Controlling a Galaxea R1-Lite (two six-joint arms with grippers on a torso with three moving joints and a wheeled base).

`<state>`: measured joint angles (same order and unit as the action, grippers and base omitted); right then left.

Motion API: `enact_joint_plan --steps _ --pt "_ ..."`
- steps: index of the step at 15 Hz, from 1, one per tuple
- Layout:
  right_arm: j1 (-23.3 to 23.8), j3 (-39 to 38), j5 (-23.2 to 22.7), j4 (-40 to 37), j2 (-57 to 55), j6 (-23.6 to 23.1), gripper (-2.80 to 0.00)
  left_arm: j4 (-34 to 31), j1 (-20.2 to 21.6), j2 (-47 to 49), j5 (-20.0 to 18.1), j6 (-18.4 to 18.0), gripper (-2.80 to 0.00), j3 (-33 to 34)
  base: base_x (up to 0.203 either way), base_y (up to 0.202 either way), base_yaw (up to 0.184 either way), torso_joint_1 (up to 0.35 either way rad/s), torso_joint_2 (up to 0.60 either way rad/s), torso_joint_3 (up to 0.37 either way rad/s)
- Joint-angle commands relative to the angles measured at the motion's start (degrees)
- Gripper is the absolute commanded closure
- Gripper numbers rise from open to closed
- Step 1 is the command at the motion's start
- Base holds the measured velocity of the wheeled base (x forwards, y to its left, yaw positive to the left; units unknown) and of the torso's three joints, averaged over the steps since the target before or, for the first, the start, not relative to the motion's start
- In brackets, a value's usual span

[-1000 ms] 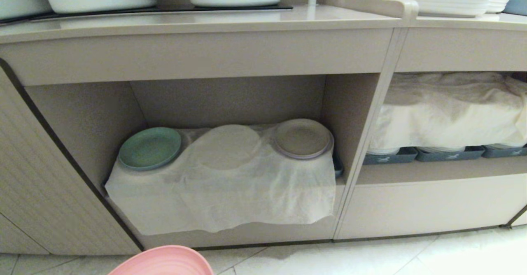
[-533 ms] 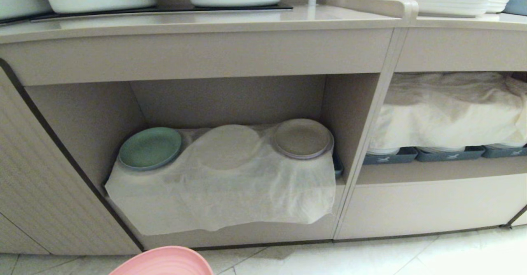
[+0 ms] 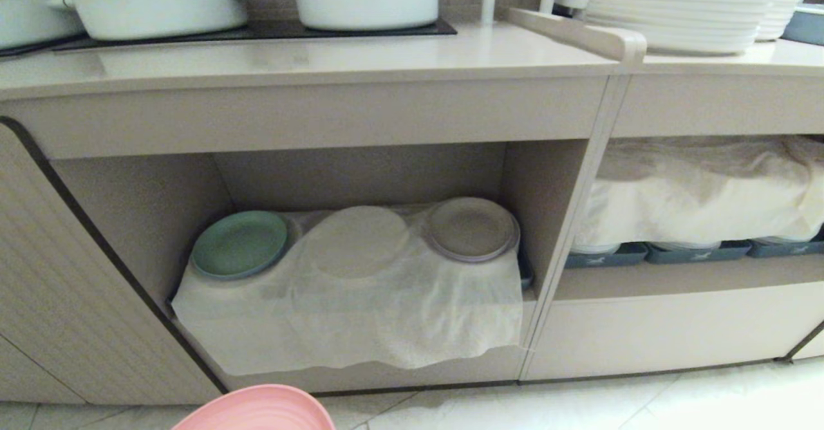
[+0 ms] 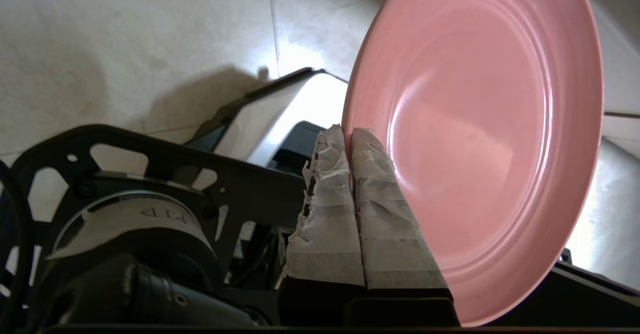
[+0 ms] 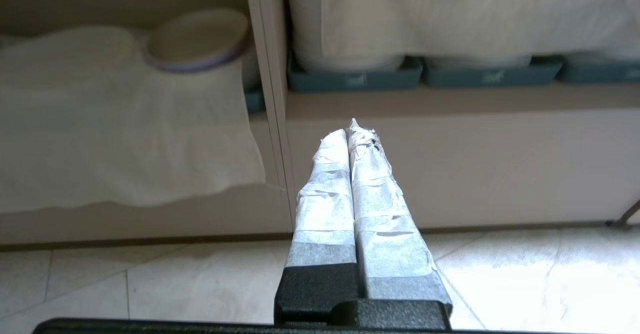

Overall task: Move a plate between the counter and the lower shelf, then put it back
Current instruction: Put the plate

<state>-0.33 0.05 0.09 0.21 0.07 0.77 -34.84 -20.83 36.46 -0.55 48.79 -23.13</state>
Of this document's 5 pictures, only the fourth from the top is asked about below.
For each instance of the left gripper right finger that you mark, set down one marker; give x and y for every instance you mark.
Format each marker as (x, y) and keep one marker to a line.
(387, 234)

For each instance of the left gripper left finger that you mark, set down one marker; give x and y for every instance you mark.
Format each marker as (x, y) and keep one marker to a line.
(330, 224)

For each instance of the pink round plate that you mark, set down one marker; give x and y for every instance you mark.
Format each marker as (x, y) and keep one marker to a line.
(480, 139)

